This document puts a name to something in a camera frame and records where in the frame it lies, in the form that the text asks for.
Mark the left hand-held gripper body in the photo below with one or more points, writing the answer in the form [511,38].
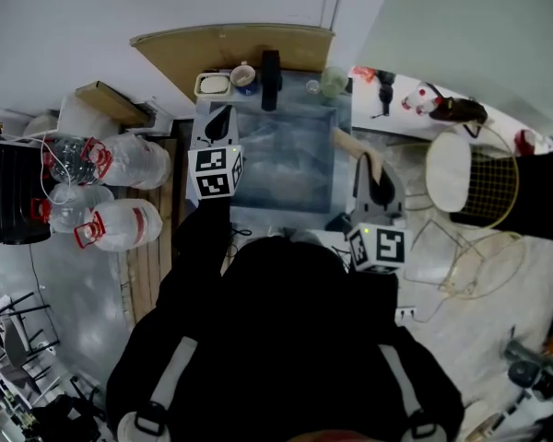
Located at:
[214,170]

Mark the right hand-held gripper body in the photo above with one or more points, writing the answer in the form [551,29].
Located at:
[382,247]

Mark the blue and white mug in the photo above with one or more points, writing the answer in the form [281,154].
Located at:
[246,88]

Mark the pale green cup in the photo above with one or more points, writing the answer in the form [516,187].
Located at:
[334,82]

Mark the person's left forearm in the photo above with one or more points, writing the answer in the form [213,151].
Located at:
[203,233]

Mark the person's right forearm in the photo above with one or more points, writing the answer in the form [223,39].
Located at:
[373,293]

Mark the cream soap dish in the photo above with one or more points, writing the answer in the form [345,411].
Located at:
[213,85]

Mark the white printed floor sheet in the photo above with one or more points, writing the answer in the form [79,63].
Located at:
[338,251]

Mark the black bottle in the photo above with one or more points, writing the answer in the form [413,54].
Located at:
[271,81]

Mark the white round seat cushion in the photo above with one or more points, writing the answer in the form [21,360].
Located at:
[448,173]

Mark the white power strip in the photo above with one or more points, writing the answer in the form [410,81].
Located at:
[405,314]

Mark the large brown cardboard sheet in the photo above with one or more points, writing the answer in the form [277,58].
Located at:
[184,53]

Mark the person's right shoe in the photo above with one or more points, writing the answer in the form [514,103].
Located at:
[299,235]

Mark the small white red bottle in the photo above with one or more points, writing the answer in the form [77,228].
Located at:
[428,108]
[525,143]
[415,97]

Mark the small clear glass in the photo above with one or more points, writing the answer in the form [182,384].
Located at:
[312,86]

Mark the black hair dryer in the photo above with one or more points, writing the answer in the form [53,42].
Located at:
[385,91]

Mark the long brown cardboard box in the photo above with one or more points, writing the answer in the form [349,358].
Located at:
[110,103]

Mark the dark brown bag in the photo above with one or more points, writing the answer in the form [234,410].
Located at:
[461,112]

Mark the small red packet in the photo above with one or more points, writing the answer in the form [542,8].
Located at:
[364,74]

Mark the wooden slat decking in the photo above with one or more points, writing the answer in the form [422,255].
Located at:
[147,270]

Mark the white foam box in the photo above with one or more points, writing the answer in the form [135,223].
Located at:
[85,120]

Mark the person's black jacket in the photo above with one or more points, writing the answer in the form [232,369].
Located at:
[285,339]

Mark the black cabinet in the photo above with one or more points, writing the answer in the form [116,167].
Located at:
[541,196]

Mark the black plastic crate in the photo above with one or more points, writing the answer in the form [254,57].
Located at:
[11,191]

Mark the black metal stool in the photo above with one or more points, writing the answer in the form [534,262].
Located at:
[30,325]

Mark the black bag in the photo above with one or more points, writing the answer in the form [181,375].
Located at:
[67,419]

